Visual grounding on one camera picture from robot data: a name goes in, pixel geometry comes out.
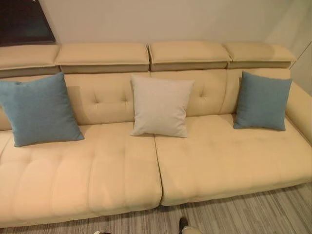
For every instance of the cream sofa headrest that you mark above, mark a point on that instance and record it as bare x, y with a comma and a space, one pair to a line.
259, 54
189, 53
102, 54
22, 57

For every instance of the cream leather sofa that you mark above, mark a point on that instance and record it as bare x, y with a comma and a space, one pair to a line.
102, 168

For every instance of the light grey cushion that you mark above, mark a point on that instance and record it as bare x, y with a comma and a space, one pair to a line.
161, 107

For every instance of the small blue cushion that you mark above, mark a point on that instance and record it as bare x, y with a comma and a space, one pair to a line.
262, 102

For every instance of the large blue cushion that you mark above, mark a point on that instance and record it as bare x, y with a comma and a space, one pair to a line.
41, 109

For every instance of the dark framed wall picture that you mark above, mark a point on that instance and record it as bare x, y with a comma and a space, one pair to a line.
23, 22

